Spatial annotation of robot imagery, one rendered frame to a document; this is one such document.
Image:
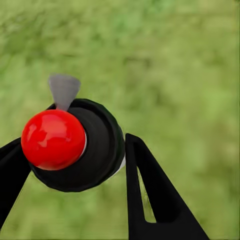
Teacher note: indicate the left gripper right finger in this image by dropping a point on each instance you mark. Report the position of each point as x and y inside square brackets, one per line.
[174, 220]

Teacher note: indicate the insectifuge atomizer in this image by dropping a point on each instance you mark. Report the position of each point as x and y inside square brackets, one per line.
[76, 144]

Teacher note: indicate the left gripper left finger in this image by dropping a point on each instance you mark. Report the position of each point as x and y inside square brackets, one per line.
[14, 170]

